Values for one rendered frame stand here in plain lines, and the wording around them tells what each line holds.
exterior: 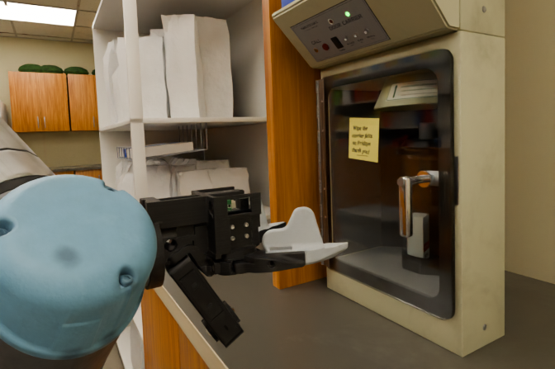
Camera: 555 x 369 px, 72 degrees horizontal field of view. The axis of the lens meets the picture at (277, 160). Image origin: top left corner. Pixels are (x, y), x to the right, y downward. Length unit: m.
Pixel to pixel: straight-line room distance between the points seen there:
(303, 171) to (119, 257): 0.69
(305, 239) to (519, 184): 0.72
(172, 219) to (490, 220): 0.48
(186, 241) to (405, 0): 0.43
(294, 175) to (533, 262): 0.58
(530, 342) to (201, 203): 0.56
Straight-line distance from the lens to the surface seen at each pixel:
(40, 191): 0.21
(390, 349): 0.68
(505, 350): 0.72
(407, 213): 0.59
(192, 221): 0.39
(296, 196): 0.85
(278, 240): 0.41
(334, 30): 0.70
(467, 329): 0.67
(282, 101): 0.83
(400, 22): 0.62
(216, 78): 1.87
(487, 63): 0.66
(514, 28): 1.07
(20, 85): 5.61
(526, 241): 1.07
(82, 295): 0.18
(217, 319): 0.43
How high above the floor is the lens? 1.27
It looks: 4 degrees down
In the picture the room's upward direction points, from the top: 2 degrees counter-clockwise
